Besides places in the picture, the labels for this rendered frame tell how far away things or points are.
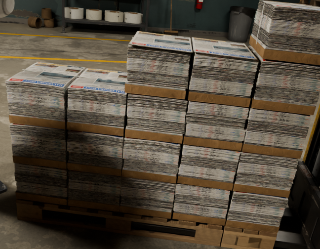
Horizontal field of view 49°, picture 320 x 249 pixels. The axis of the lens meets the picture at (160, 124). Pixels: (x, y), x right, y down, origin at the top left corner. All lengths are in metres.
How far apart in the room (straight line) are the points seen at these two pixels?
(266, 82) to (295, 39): 0.21
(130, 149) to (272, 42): 0.83
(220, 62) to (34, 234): 1.33
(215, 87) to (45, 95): 0.81
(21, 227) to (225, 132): 1.23
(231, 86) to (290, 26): 0.35
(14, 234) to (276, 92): 1.53
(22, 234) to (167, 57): 1.23
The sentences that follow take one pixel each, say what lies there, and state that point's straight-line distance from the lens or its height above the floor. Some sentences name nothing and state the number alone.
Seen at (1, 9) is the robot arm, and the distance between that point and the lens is 1.91.
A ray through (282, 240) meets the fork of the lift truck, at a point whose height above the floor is 0.07.
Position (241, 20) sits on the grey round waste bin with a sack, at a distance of 8.50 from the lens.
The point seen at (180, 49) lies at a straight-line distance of 1.59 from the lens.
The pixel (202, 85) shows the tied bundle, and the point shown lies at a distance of 1.62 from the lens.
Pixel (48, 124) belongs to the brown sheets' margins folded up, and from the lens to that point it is 1.83.
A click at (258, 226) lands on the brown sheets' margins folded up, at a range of 2.04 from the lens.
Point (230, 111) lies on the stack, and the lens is 1.68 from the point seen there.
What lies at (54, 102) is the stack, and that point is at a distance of 1.77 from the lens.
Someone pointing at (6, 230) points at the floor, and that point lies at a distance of 2.16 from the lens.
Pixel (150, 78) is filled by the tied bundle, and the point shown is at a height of 0.92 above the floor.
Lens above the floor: 1.38
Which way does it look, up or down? 24 degrees down
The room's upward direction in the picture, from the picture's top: 6 degrees clockwise
